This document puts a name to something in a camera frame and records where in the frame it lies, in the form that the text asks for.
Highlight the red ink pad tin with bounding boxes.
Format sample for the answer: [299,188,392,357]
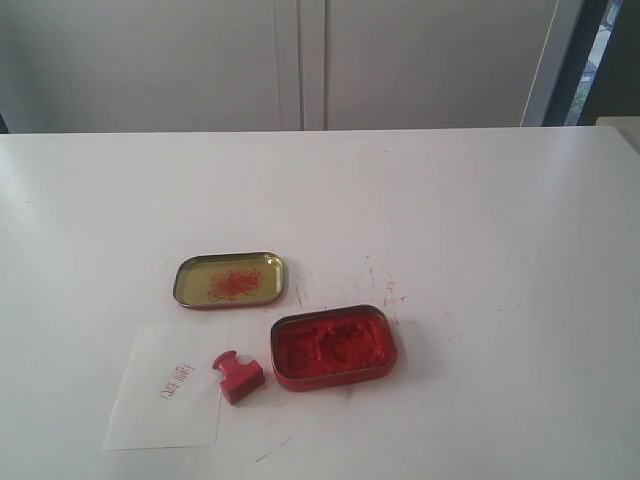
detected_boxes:
[270,304,398,392]

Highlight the red plastic stamp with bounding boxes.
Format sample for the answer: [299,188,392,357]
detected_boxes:
[212,350,266,405]

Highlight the white paper sheet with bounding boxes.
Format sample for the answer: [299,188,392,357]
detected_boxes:
[103,323,229,450]

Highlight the gold tin lid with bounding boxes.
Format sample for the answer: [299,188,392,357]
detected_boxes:
[173,252,286,310]

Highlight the white cabinet doors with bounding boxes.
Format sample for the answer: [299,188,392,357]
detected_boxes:
[1,1,581,133]

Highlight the beige box corner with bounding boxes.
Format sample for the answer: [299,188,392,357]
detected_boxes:
[596,116,640,153]

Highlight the dark window frame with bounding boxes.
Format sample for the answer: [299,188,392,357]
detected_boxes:
[542,1,639,126]

